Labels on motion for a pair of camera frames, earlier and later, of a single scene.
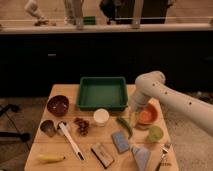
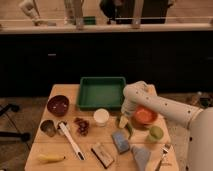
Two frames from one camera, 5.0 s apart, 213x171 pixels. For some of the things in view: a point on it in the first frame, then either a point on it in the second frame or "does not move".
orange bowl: x=147 y=115 does not move
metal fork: x=164 y=148 does not move
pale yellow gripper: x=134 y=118 -> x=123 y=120
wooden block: x=105 y=159 does not move
